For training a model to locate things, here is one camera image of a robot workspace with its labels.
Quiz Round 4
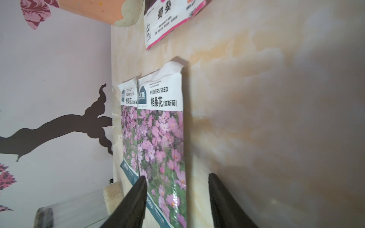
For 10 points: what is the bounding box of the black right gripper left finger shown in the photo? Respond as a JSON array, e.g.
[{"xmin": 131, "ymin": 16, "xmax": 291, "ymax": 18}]
[{"xmin": 101, "ymin": 176, "xmax": 147, "ymax": 228}]

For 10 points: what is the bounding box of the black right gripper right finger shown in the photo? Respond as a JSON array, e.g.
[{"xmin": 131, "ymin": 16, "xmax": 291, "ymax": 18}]
[{"xmin": 208, "ymin": 173, "xmax": 257, "ymax": 228}]

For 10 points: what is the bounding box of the pink cosmos seed packet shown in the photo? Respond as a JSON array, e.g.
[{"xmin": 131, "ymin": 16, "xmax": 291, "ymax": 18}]
[{"xmin": 137, "ymin": 61, "xmax": 187, "ymax": 228}]

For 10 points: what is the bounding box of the clear glass jar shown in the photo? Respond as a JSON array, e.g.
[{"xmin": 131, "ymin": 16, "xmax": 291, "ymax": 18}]
[{"xmin": 33, "ymin": 181, "xmax": 124, "ymax": 228}]

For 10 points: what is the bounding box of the orange mug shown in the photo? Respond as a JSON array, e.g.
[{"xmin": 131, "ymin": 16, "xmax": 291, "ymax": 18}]
[{"xmin": 58, "ymin": 0, "xmax": 144, "ymax": 28}]

